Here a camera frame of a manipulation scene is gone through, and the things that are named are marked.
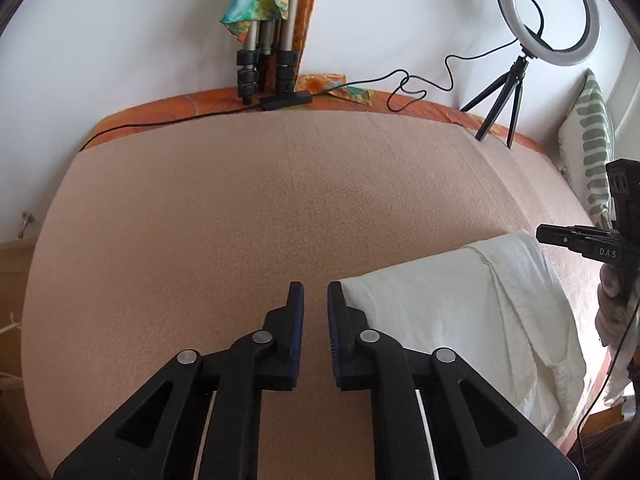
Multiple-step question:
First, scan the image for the orange hanging cloth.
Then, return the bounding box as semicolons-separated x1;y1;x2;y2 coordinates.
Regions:
290;0;323;91

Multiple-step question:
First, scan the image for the pink fleece blanket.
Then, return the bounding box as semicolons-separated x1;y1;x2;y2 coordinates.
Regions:
20;107;626;480

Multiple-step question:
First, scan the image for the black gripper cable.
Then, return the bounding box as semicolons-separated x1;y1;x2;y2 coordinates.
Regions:
577;305;640;456

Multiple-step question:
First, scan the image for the black ring light cable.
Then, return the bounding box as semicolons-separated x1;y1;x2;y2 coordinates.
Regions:
312;0;548;113

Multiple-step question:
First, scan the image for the green striped white pillow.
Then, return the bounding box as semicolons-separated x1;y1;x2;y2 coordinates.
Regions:
556;69;617;231

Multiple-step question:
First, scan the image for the person's right hand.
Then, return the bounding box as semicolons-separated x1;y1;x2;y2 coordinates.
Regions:
597;260;640;336

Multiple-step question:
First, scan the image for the white shirt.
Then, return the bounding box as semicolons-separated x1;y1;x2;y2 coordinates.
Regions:
340;230;587;443

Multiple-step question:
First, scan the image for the black power box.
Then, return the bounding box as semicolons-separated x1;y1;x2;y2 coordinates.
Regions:
259;92;315;111

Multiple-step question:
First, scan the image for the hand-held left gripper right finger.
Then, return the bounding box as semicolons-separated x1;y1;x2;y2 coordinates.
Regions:
326;281;581;480

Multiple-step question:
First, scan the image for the dark patterned clothing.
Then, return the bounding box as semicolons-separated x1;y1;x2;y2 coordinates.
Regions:
567;422;640;480

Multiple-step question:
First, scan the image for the thin black cable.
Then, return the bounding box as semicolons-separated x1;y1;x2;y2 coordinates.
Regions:
80;104;263;152

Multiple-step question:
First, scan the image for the black mini tripod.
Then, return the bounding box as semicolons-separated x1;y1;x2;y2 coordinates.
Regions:
460;55;531;150

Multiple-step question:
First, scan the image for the grey folded tripod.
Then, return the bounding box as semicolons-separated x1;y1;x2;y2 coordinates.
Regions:
235;0;306;106

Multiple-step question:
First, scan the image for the orange floral bedsheet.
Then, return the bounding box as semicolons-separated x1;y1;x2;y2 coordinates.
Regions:
80;74;556;171

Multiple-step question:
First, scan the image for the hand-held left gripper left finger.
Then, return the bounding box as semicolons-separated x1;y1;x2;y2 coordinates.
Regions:
52;281;306;480

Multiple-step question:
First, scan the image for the white cable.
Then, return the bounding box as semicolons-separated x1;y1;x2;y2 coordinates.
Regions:
0;312;23;391

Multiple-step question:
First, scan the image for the wooden nightstand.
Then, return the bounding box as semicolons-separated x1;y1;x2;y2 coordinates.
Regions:
0;240;38;411

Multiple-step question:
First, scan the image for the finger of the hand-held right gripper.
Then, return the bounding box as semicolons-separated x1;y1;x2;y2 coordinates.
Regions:
536;224;621;257

